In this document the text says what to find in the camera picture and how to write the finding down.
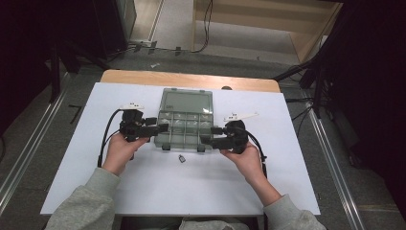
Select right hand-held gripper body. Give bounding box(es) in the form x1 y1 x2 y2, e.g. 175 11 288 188
210 112 259 155

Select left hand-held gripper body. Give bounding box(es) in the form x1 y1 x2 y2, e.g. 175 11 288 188
119 103 161 144

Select smoky clear plastic compartment box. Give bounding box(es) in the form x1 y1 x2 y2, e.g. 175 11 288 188
153 87 214 152

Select person's right hand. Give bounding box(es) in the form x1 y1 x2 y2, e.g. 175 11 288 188
219 142 266 186

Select person's left hand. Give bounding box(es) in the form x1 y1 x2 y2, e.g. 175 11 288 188
101 132 150 176

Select wooden table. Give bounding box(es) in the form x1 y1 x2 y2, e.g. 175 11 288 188
100 69 282 94

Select white table board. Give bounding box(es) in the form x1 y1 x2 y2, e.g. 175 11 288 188
40 81 321 217

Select floor power strip with plugs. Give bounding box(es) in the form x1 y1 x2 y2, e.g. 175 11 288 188
127 39 184 58

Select person's grey clothing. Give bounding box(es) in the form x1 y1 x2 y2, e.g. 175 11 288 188
178 219 251 230

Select black metal stand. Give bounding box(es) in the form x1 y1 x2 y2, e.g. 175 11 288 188
273 56 327 119
49 41 62 104

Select dark cabinet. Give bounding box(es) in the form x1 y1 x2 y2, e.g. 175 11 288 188
92 0 138 60

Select light wooden shelf unit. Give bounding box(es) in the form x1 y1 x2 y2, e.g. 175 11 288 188
191 0 344 63

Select dark curtain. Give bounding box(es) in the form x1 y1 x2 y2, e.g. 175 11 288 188
0 0 97 135
319 0 406 221

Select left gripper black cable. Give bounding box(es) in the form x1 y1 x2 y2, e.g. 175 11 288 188
97 108 124 169

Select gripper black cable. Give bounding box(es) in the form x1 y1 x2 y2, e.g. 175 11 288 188
243 127 270 180
97 108 124 169

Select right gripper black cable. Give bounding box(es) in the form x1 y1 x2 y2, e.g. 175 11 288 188
243 127 270 180

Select black floor cables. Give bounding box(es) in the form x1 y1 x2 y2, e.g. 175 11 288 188
285 97 315 137

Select metal floor rail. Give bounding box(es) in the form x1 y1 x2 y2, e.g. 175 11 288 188
304 102 367 230
0 73 71 212

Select hanging black cable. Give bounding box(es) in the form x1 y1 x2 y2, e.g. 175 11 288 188
194 0 214 54

